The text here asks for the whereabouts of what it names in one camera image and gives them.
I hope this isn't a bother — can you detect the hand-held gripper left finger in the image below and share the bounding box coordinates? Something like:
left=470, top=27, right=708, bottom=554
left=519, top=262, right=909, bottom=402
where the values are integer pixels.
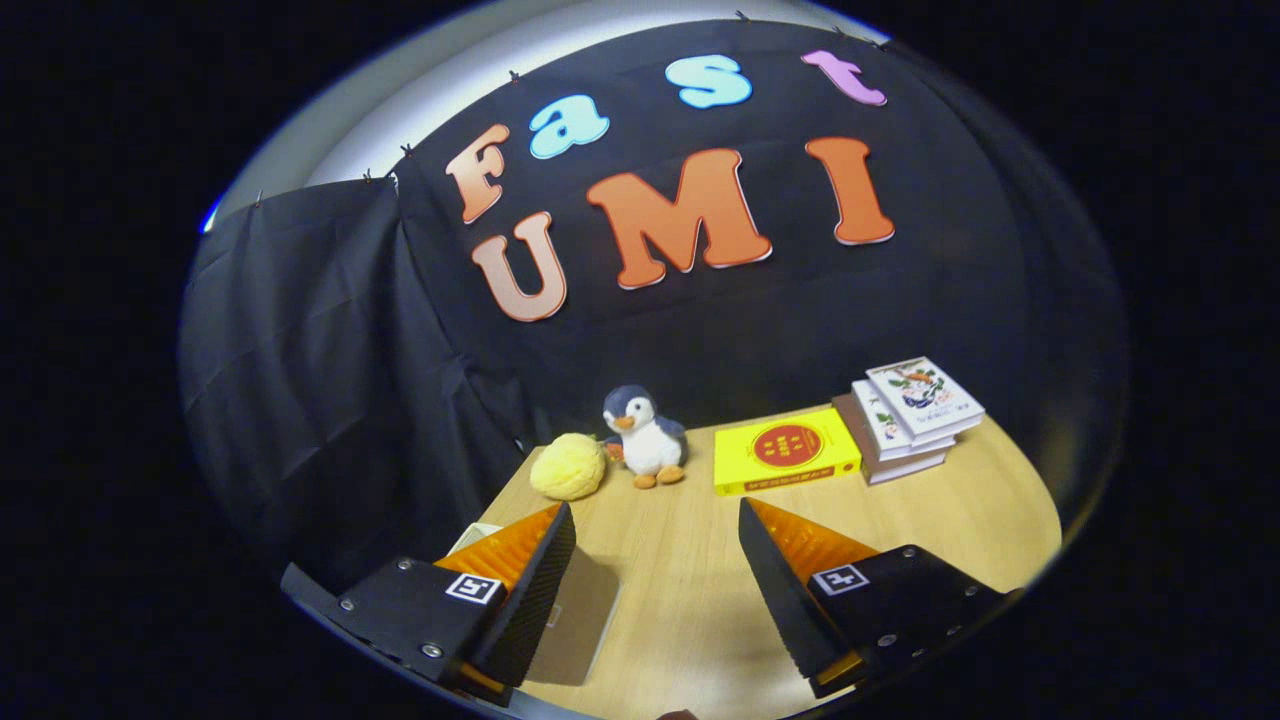
left=335, top=500, right=578, bottom=706

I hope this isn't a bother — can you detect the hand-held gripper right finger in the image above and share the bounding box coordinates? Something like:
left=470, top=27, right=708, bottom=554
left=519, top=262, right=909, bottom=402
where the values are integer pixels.
left=738, top=497, right=1006, bottom=699

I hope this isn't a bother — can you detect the beige fabric storage box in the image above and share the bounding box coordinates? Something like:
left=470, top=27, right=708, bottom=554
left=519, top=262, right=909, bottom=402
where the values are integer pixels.
left=445, top=520, right=623, bottom=688

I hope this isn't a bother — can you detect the yellow bread plush toy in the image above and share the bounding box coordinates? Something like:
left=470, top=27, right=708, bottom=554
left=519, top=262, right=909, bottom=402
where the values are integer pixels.
left=529, top=433, right=608, bottom=501

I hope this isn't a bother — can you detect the yellow book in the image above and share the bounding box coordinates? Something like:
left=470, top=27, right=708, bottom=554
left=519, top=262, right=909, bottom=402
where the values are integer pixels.
left=713, top=407, right=863, bottom=497

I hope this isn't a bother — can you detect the brown cover book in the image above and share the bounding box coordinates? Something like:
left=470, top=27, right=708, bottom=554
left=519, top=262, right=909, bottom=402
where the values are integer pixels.
left=832, top=392, right=951, bottom=486

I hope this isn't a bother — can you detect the penguin plush toy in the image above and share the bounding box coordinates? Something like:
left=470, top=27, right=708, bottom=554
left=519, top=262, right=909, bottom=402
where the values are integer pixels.
left=602, top=385, right=689, bottom=490

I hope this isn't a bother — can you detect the white book illustrated cover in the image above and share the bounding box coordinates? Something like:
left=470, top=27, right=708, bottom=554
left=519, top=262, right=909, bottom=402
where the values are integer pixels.
left=865, top=357, right=986, bottom=446

